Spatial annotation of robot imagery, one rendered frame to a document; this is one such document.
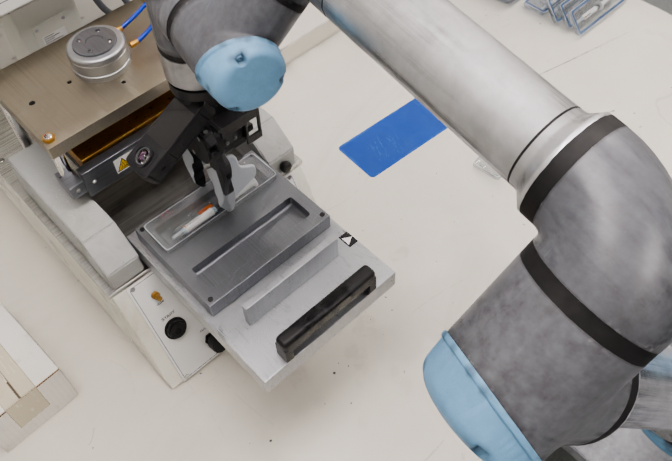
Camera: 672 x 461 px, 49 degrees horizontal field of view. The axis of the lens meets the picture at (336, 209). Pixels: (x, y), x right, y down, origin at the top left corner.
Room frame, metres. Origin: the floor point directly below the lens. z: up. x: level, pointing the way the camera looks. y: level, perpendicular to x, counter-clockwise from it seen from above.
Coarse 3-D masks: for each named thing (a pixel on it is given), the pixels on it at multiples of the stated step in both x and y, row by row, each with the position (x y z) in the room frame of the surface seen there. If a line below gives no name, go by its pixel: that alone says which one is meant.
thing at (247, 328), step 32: (320, 256) 0.52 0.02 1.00; (352, 256) 0.54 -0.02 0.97; (256, 288) 0.50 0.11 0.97; (288, 288) 0.49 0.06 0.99; (320, 288) 0.50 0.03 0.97; (384, 288) 0.50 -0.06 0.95; (224, 320) 0.46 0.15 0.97; (256, 320) 0.45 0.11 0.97; (288, 320) 0.45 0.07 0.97; (352, 320) 0.46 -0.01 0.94; (256, 352) 0.41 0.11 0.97
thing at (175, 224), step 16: (256, 160) 0.69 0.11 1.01; (256, 176) 0.66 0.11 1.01; (272, 176) 0.66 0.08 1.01; (208, 192) 0.64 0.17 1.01; (240, 192) 0.63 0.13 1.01; (176, 208) 0.61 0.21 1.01; (192, 208) 0.61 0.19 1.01; (208, 208) 0.61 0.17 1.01; (160, 224) 0.59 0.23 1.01; (176, 224) 0.58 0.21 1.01; (192, 224) 0.58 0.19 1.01; (160, 240) 0.56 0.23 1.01; (176, 240) 0.56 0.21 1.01
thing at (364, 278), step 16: (368, 272) 0.49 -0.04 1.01; (336, 288) 0.47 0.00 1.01; (352, 288) 0.47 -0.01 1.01; (368, 288) 0.49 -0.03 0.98; (320, 304) 0.45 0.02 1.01; (336, 304) 0.45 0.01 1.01; (304, 320) 0.43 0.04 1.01; (320, 320) 0.43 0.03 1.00; (288, 336) 0.41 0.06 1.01; (304, 336) 0.41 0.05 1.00; (288, 352) 0.40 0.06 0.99
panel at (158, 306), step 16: (288, 176) 0.73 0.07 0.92; (128, 288) 0.54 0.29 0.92; (144, 288) 0.55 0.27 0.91; (160, 288) 0.56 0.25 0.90; (144, 304) 0.53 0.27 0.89; (160, 304) 0.54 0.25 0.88; (176, 304) 0.55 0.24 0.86; (160, 320) 0.53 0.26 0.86; (192, 320) 0.54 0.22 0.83; (160, 336) 0.51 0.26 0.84; (192, 336) 0.53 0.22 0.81; (176, 352) 0.50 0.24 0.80; (192, 352) 0.51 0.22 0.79; (208, 352) 0.52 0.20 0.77; (176, 368) 0.49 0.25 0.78; (192, 368) 0.50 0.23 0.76
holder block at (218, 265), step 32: (288, 192) 0.64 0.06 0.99; (224, 224) 0.59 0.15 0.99; (256, 224) 0.59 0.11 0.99; (288, 224) 0.59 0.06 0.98; (320, 224) 0.58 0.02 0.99; (160, 256) 0.54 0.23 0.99; (192, 256) 0.54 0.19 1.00; (224, 256) 0.55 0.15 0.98; (256, 256) 0.53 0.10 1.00; (288, 256) 0.54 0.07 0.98; (192, 288) 0.49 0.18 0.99; (224, 288) 0.49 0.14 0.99
